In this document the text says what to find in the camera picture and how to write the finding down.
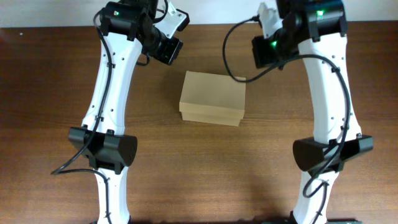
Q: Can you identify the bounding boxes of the cardboard box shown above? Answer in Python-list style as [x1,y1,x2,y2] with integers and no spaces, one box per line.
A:
[179,71,246,126]

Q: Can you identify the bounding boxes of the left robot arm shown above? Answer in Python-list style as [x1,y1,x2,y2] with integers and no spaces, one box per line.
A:
[68,1,190,223]

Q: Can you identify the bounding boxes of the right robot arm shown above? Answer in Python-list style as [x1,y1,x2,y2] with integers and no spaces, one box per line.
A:
[252,1,373,223]

